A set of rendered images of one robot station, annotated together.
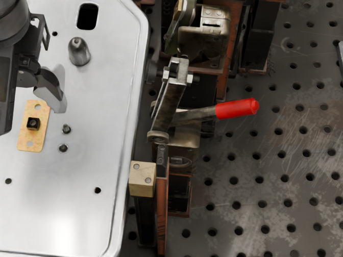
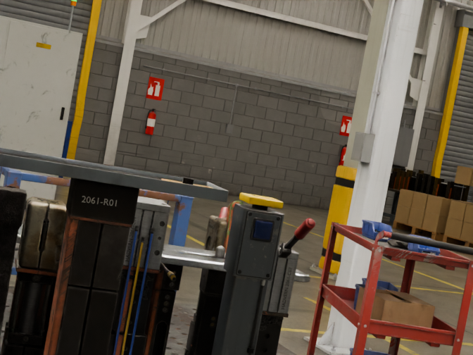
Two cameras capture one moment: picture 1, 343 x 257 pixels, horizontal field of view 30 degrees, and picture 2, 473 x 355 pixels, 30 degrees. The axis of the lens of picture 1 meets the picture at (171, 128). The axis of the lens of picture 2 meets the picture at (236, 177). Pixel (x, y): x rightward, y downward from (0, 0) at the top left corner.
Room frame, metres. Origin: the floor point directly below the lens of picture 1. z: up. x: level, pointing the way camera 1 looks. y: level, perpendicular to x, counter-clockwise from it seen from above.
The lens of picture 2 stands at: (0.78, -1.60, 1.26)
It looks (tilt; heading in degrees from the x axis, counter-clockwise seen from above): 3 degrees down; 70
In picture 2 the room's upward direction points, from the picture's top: 10 degrees clockwise
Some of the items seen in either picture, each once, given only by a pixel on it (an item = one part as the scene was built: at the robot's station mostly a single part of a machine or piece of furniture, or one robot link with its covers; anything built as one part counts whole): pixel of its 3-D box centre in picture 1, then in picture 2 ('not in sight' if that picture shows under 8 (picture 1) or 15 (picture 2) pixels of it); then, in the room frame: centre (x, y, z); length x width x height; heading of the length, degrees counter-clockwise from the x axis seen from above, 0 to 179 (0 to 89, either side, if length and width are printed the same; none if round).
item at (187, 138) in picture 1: (174, 169); not in sight; (0.37, -0.01, 0.88); 0.07 x 0.06 x 0.35; 86
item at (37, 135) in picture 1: (33, 124); not in sight; (0.38, 0.21, 1.01); 0.08 x 0.04 x 0.01; 176
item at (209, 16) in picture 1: (200, 76); not in sight; (0.54, -0.05, 0.88); 0.11 x 0.09 x 0.37; 86
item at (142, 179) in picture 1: (145, 211); not in sight; (0.29, 0.04, 0.88); 0.04 x 0.04 x 0.36; 86
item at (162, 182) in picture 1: (162, 214); not in sight; (0.27, 0.01, 0.95); 0.03 x 0.01 x 0.50; 176
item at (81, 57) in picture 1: (78, 51); not in sight; (0.50, 0.15, 1.02); 0.03 x 0.03 x 0.07
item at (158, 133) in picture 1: (157, 136); not in sight; (0.35, 0.02, 1.06); 0.03 x 0.01 x 0.03; 86
